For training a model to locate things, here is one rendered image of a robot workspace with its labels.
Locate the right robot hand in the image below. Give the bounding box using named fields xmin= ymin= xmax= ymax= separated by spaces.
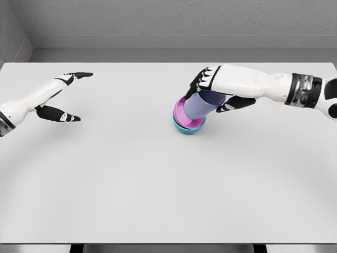
xmin=184 ymin=64 xmax=266 ymax=113

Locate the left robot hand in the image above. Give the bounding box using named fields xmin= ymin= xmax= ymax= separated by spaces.
xmin=28 ymin=72 xmax=94 ymax=123

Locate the lavender cup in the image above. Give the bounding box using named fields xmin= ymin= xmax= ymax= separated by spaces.
xmin=183 ymin=90 xmax=227 ymax=121

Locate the pink bowl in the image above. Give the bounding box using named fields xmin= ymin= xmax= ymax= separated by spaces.
xmin=174 ymin=95 xmax=207 ymax=130

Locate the teal bowl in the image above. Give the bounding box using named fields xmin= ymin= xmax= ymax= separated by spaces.
xmin=172 ymin=113 xmax=207 ymax=135

